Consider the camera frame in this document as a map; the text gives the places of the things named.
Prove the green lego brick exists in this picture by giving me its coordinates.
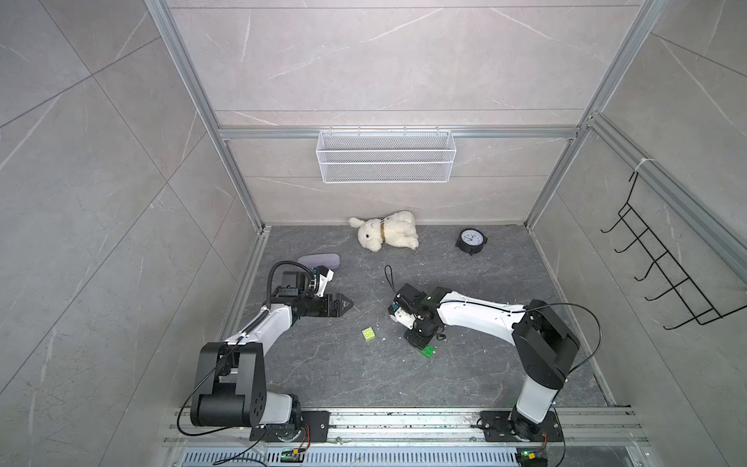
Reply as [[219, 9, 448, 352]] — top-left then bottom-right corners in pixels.
[[420, 346, 435, 359]]

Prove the lime lego brick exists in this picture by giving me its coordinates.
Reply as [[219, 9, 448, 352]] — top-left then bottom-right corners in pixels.
[[362, 327, 375, 342]]

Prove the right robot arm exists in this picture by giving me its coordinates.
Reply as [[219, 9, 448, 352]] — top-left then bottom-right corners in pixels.
[[388, 284, 580, 442]]

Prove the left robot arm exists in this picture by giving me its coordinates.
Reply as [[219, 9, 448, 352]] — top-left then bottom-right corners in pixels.
[[176, 293, 354, 447]]

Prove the white plush dog toy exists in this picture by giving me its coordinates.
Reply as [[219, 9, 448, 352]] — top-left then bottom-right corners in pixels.
[[348, 211, 419, 252]]

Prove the black round clock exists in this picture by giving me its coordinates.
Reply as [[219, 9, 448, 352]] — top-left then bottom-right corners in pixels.
[[455, 228, 488, 256]]

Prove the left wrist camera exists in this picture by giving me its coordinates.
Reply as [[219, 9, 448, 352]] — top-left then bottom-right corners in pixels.
[[309, 266, 335, 298]]

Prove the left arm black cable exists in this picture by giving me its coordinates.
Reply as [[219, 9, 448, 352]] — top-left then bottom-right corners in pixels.
[[265, 260, 316, 307]]

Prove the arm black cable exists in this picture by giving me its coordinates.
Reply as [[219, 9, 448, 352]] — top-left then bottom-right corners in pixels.
[[530, 302, 603, 375], [265, 260, 316, 307]]

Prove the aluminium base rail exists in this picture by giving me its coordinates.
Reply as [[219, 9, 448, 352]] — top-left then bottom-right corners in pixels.
[[156, 407, 649, 449]]

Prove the white vented cable tray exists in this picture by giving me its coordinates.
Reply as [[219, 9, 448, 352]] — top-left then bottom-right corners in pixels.
[[177, 446, 519, 466]]

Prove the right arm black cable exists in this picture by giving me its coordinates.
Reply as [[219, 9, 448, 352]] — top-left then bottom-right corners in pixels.
[[530, 302, 603, 375]]

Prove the white wire mesh basket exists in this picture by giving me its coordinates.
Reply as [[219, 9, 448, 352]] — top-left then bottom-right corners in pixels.
[[316, 130, 456, 184]]

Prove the black wall hook rack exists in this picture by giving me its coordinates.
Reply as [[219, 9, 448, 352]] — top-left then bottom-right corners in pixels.
[[600, 171, 746, 331]]

